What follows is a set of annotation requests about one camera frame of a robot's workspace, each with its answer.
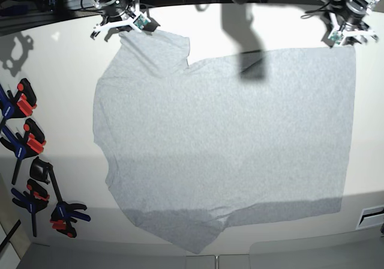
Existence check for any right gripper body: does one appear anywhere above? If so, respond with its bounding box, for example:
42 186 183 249
95 0 141 29

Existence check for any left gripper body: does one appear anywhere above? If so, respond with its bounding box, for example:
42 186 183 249
338 0 371 41

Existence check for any grey T-shirt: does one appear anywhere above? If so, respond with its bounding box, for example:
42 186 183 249
93 31 356 253

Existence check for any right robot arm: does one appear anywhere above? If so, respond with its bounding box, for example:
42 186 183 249
80 0 151 39

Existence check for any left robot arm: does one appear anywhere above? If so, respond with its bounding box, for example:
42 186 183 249
318 0 380 47

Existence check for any top blue red bar clamp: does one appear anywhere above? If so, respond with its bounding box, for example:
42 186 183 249
1 78 37 130

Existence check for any blue red bar clamp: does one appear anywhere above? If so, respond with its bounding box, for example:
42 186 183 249
1 78 37 130
1 118 46 185

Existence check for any white label holder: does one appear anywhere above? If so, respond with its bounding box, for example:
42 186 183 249
356 205 383 230

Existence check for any lower left blue bar clamp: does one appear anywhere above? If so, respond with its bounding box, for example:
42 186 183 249
11 178 50 237

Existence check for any long black bar clamp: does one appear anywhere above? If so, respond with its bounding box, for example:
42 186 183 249
29 157 91 238

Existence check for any black strip on wood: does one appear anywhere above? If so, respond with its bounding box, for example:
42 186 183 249
0 220 21 251

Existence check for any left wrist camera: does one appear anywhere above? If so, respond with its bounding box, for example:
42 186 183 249
326 30 343 47

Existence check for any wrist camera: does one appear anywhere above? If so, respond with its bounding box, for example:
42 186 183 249
326 30 343 47
132 13 151 32

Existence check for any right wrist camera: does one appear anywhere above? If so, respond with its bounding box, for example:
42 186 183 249
132 13 151 32

